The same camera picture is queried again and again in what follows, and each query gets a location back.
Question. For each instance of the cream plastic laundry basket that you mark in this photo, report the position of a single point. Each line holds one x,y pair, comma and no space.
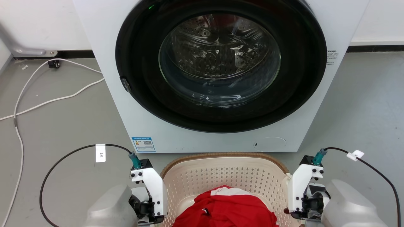
221,173

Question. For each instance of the black round washer door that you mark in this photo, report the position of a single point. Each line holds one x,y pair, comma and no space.
142,94

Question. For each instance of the round white filter cover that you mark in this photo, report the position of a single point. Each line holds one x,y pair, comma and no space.
270,143

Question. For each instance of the small printed text sticker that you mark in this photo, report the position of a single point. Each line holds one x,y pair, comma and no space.
330,56

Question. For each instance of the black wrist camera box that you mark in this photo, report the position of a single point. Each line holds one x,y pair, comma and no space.
307,161
145,164

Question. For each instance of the white front-load washing machine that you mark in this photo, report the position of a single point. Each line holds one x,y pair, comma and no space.
113,94

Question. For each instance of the blue label sticker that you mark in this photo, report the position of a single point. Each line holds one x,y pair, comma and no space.
143,144

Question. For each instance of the small black caster wheel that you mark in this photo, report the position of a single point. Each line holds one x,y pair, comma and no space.
54,64

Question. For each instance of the red garment with white print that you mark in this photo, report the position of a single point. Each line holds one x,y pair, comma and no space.
227,211

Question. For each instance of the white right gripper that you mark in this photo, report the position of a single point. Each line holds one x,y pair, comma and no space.
298,186

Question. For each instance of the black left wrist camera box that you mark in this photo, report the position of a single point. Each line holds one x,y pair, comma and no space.
145,164

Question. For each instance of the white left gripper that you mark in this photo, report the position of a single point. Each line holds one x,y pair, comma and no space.
154,186

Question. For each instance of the grey metal floor bracket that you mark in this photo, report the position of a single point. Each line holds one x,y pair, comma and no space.
25,49

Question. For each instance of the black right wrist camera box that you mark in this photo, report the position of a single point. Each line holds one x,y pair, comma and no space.
307,161

